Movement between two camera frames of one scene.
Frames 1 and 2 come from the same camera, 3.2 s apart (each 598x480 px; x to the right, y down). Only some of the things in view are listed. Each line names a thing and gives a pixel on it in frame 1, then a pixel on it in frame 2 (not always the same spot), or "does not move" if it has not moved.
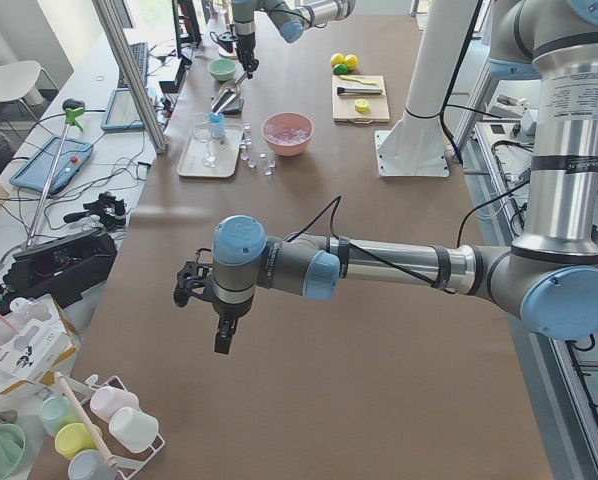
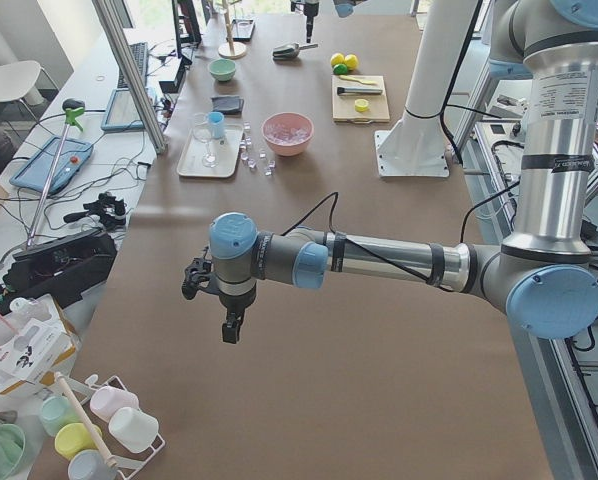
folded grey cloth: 233,109 does not move
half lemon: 361,105 does not move
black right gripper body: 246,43 → 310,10
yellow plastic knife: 363,80 does not move
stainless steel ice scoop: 228,92 → 290,50
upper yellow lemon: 337,59 does not move
